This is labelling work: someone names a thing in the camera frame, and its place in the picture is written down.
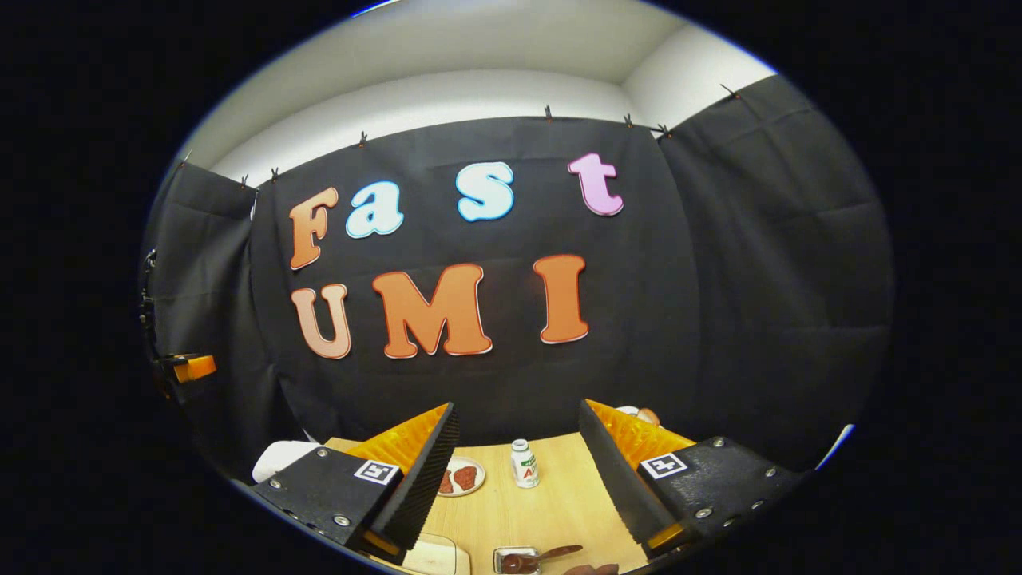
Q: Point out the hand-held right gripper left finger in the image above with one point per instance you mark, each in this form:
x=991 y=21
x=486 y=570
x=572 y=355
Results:
x=423 y=487

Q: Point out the small white bottle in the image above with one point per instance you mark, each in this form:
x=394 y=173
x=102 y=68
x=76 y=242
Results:
x=524 y=467

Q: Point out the white round plate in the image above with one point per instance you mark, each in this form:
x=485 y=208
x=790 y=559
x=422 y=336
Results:
x=479 y=467

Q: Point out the clear glass dish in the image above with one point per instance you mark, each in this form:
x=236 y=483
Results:
x=499 y=563

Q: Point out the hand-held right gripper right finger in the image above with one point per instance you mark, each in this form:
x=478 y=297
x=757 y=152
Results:
x=619 y=487

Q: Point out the cream chopstick holder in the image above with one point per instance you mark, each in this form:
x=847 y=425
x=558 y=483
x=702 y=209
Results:
x=627 y=410

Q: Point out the red meat slice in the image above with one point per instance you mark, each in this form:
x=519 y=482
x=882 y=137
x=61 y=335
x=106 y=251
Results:
x=465 y=477
x=445 y=483

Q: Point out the light wooden spoon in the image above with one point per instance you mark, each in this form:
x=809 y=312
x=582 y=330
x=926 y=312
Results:
x=649 y=418

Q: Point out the black backdrop cloth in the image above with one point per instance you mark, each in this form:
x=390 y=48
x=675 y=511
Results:
x=679 y=303

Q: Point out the dark brown wooden spoon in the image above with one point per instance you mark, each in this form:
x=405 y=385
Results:
x=515 y=563

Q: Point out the white rice cooker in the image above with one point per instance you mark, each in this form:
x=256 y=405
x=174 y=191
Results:
x=279 y=459

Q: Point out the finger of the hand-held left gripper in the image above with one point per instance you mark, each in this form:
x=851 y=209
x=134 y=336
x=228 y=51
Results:
x=196 y=368

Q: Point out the row of black cloth clips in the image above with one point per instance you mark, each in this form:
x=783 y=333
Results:
x=548 y=112

